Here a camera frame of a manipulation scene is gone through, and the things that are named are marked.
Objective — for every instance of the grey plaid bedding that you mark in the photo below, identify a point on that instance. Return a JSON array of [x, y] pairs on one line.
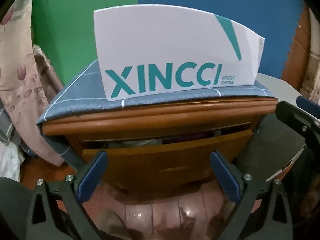
[[7, 127]]

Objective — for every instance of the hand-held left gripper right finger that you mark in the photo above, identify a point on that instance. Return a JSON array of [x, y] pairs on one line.
[[225, 177]]

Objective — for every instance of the floral beige cloth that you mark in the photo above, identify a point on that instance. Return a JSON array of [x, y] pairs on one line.
[[20, 80]]

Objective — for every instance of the wooden nightstand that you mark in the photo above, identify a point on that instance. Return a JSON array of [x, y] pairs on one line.
[[150, 117]]

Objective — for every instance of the white printed sheet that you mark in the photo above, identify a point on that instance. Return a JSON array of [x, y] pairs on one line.
[[8, 162]]

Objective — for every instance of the wooden door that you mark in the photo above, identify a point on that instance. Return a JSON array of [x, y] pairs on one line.
[[297, 55]]

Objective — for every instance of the blue checked cloth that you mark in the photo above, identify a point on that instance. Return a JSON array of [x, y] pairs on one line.
[[82, 90]]

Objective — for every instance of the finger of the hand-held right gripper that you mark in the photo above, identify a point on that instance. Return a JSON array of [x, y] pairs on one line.
[[308, 106], [287, 110]]

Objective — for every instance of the grey table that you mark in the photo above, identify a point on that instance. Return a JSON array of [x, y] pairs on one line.
[[280, 87]]

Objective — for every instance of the wooden drawer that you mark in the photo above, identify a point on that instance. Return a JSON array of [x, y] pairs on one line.
[[155, 160]]

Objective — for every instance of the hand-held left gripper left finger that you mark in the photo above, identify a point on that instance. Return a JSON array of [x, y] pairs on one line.
[[92, 177]]

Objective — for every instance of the green foam mat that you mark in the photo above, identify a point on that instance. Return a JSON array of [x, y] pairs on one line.
[[65, 30]]

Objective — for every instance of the white shoe box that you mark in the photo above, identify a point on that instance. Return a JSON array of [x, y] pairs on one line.
[[162, 42]]

